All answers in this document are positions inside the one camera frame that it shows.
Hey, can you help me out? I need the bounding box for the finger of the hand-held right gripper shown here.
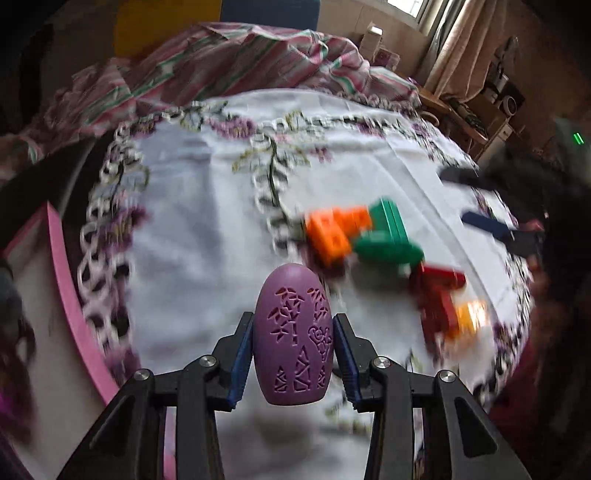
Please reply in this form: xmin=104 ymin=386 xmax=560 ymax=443
xmin=438 ymin=166 xmax=504 ymax=191
xmin=461 ymin=211 xmax=546 ymax=259

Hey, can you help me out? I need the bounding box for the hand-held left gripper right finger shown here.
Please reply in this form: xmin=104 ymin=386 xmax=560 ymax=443
xmin=331 ymin=313 xmax=532 ymax=480

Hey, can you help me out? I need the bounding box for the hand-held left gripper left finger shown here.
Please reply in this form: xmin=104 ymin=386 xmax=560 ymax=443
xmin=58 ymin=311 xmax=256 ymax=480

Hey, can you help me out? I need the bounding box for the purple carved egg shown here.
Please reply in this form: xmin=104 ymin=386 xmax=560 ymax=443
xmin=252 ymin=263 xmax=334 ymax=407

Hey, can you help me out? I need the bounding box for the red toy block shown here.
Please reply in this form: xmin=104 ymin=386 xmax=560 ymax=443
xmin=409 ymin=264 xmax=467 ymax=340

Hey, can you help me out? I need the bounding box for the yellow toy block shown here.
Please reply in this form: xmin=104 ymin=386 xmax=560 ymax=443
xmin=450 ymin=300 xmax=490 ymax=337

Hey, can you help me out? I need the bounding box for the dark green toy block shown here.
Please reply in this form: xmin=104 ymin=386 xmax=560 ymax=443
xmin=353 ymin=198 xmax=426 ymax=278

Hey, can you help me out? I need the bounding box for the orange toy block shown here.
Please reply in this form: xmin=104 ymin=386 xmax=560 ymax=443
xmin=305 ymin=207 xmax=374 ymax=268

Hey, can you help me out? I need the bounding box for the pink cardboard box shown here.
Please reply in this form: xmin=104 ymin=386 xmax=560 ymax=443
xmin=0 ymin=200 xmax=176 ymax=480

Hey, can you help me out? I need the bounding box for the wooden side table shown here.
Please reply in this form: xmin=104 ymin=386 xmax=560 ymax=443
xmin=416 ymin=88 xmax=513 ymax=162

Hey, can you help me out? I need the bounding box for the black white appliance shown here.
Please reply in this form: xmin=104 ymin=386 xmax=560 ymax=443
xmin=480 ymin=39 xmax=527 ymax=118

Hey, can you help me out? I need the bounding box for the beige patterned curtain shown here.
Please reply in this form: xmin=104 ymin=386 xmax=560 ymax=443
xmin=422 ymin=0 xmax=522 ymax=97

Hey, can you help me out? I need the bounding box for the small pink carton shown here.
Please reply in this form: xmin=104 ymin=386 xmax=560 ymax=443
xmin=375 ymin=48 xmax=400 ymax=72

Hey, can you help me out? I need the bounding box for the white embroidered tablecloth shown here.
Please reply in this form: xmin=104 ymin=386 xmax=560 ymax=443
xmin=76 ymin=88 xmax=539 ymax=480

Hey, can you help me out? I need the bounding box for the white carton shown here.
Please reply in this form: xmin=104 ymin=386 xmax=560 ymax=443
xmin=360 ymin=25 xmax=384 ymax=58

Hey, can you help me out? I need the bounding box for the window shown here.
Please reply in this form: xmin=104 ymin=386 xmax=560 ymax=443
xmin=385 ymin=0 xmax=444 ymax=28

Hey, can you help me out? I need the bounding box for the red cloth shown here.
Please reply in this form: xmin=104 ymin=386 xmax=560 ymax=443
xmin=489 ymin=342 xmax=591 ymax=480

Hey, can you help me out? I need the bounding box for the striped pink green blanket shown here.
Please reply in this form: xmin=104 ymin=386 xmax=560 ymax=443
xmin=0 ymin=23 xmax=423 ymax=176

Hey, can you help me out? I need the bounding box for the grey yellow blue headboard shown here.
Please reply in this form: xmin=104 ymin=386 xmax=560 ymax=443
xmin=113 ymin=0 xmax=321 ymax=58

